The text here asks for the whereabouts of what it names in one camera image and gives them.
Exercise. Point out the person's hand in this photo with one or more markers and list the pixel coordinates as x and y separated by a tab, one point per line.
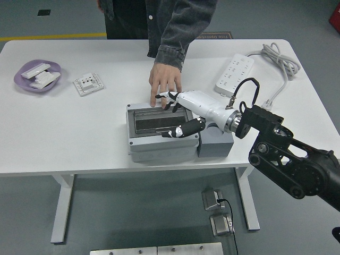
100	5
164	79

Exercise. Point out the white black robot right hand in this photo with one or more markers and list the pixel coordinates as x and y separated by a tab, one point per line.
202	105

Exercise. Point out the grey junction box with lid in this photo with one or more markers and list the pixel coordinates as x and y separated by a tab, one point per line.
159	148

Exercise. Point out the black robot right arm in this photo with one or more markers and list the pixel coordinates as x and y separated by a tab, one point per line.
292	164

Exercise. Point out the person's forearm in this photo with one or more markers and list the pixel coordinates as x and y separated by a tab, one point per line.
175	45

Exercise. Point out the grey cube with round hole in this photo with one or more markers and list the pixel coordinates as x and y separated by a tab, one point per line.
215	146

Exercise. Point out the metal floor socket box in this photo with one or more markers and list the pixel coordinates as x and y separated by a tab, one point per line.
221	225
211	199

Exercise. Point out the white power strip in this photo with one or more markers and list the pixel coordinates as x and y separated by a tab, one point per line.
232	71

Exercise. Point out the yellow floor tape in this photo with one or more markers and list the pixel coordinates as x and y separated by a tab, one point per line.
53	36

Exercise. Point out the black square floor patch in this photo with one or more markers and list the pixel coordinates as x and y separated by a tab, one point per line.
44	12

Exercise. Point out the black floor sign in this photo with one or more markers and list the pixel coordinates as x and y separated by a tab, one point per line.
217	36

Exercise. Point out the white plastic clip part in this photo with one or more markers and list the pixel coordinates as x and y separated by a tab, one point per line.
49	76

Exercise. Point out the long white plastic bar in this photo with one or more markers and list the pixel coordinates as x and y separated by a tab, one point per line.
34	69

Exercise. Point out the small white plastic block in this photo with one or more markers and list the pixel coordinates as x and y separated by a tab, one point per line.
38	84

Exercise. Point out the purple shallow dish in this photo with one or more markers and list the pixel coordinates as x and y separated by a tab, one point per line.
21	81

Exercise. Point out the white table leg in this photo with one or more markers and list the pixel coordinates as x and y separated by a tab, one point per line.
62	207
251	212

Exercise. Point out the grey metal plate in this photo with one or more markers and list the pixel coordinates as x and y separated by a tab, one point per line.
190	249
122	251

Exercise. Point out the red object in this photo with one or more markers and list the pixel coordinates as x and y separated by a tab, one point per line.
335	17

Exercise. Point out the white wall socket plate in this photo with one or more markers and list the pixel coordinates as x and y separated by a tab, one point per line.
88	85

